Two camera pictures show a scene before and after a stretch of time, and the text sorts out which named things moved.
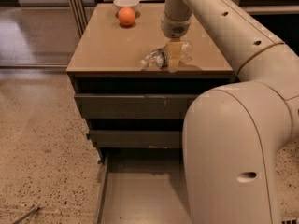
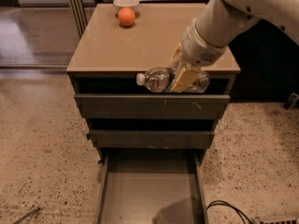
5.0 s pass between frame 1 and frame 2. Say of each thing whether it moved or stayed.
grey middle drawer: stayed
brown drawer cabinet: stayed
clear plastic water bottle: moved
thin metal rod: stayed
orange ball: stayed
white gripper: moved
